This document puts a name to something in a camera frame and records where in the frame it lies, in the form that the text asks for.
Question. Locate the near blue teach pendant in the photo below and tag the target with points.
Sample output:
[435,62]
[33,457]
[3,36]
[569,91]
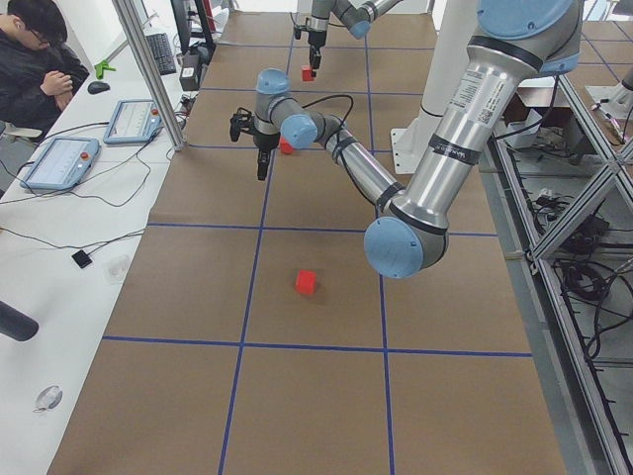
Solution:
[62,165]

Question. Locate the small black square pad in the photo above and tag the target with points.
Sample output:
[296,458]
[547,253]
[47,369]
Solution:
[82,258]

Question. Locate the green clamp tool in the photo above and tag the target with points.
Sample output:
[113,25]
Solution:
[102,67]

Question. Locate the black computer mouse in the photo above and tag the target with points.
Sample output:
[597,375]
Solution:
[97,87]

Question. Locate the far blue teach pendant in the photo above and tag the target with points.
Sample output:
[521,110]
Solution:
[133,121]

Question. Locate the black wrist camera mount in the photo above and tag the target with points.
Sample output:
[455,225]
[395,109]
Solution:
[241,122]

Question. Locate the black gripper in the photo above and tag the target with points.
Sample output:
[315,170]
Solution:
[264,142]
[315,39]

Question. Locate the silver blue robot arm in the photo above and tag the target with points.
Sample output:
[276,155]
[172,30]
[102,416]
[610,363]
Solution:
[512,41]
[356,20]

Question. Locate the seated person in black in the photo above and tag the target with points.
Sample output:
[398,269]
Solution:
[40,73]

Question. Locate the aluminium frame post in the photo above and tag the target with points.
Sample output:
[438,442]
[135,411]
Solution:
[133,30]

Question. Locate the black cardboard box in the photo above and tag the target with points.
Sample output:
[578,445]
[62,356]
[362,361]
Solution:
[190,72]

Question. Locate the black keyboard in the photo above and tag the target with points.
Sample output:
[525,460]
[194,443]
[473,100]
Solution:
[160,49]

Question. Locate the blue teach pendant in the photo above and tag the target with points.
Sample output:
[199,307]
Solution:
[133,121]
[62,165]

